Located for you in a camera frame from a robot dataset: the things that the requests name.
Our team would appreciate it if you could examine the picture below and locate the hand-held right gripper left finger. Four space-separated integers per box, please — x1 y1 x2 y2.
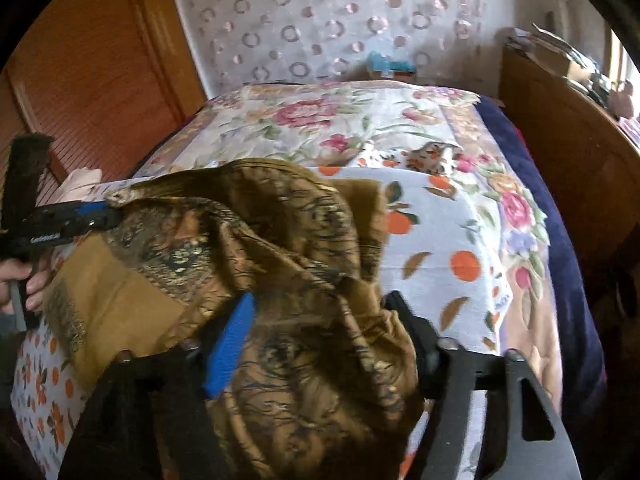
57 291 257 480

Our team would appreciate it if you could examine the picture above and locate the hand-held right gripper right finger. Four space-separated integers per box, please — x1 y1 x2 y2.
382 290 583 480

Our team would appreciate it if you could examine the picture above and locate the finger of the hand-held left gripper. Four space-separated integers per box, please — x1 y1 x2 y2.
32 200 123 223
74 210 125 236

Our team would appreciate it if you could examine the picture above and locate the golden patterned shirt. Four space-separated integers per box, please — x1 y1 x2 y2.
42 157 426 480

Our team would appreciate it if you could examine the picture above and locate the person's left hand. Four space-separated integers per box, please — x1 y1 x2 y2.
0 255 52 316

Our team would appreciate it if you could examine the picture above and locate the cream cloth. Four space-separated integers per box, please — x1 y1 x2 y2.
57 167 103 206

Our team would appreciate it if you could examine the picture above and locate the orange-print sheet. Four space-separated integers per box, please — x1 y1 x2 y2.
10 165 516 480

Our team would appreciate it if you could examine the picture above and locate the wooden wardrobe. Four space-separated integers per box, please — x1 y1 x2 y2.
0 0 208 196

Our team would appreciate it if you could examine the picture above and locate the navy blanket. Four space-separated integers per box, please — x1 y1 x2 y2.
475 95 608 411

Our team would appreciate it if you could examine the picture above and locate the small patterned cloth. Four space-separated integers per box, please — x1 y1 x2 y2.
406 141 462 177

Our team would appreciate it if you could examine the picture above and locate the floral bedsheet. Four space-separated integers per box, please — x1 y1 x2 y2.
132 82 556 411

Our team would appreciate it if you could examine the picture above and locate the wooden sideboard cabinet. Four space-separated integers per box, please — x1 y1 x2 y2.
500 42 640 261

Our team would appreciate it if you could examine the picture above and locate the teal item on box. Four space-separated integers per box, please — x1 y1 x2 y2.
367 51 416 78

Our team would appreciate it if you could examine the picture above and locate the circle-patterned curtain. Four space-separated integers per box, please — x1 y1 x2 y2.
167 0 506 96

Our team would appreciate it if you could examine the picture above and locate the pink bottle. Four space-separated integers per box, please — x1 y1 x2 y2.
617 82 640 116

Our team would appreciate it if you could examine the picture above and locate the pile of books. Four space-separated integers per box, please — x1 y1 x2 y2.
500 22 596 86

